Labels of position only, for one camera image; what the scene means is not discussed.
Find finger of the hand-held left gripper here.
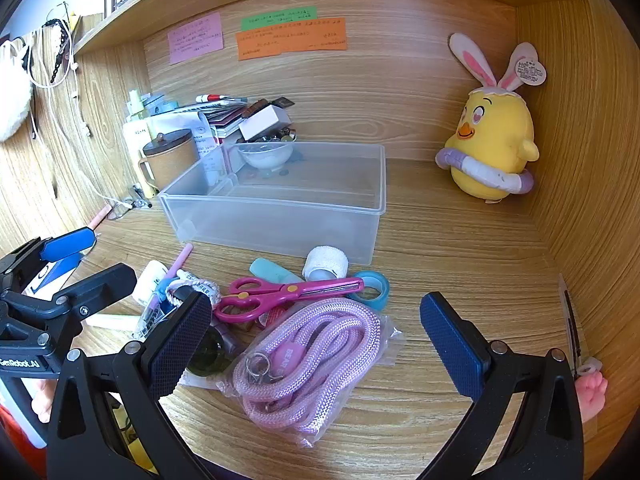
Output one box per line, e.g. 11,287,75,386
52,264,137,331
0,227,97,291

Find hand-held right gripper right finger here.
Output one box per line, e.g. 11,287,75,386
415,290,586,480

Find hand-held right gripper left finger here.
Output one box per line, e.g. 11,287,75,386
46,290,221,480

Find dark green bottle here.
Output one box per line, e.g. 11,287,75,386
187,327,236,377

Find pink pen with blue grip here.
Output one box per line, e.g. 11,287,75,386
141,243,194,341

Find blue tape roll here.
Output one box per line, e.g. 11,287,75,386
346,270,391,312

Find pink rope lanyard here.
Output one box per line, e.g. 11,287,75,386
216,297,405,448

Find white gauze roll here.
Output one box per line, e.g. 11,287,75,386
302,246,349,282

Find clear plastic storage box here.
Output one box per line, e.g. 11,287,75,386
159,141,387,267

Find person's left hand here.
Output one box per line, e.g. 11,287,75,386
30,377,58,423

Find blue white card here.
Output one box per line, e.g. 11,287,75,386
29,254,84,297

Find white ointment tube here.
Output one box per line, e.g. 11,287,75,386
82,311,141,333

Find pale pink stick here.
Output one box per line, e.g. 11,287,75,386
89,205,113,231

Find white small bottle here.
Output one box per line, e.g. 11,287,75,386
132,260,169,306

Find teal small tube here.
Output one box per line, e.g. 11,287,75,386
249,258,305,285

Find brown lidded cup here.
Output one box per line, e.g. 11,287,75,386
138,129,200,196

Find pink paw toy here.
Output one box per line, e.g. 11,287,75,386
574,375,609,422

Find white fluffy pouch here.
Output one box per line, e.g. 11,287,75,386
0,37,33,142

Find teal printed packet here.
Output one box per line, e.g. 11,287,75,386
147,94,180,113

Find white printed paper sheet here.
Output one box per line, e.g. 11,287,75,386
192,112,223,162

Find stack of booklets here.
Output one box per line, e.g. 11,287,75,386
200,102,251,148

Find white bowl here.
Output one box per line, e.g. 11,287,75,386
236,141,293,171

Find yellow chick plush toy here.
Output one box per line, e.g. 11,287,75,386
434,32,547,205

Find white cardboard box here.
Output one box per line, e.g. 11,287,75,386
239,106,292,142

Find pink sticky note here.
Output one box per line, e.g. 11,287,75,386
167,11,224,66

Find orange sticky note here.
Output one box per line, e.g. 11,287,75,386
235,17,348,62

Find green sticky note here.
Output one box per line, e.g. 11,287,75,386
240,5,319,32

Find thin frame glasses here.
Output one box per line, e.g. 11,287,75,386
105,197,138,222

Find pink white braided cord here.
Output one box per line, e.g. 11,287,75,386
164,269,222,307

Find white cable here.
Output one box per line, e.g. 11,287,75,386
27,2,136,206

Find black chain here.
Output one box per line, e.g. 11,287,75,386
46,19,72,86

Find brown watch strap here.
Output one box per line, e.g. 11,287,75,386
240,100,273,120

